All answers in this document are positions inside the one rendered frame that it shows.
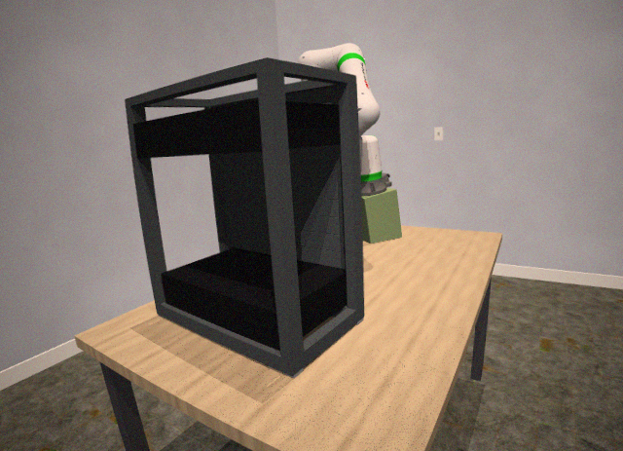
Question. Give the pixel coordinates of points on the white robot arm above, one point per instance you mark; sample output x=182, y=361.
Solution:
x=349, y=58

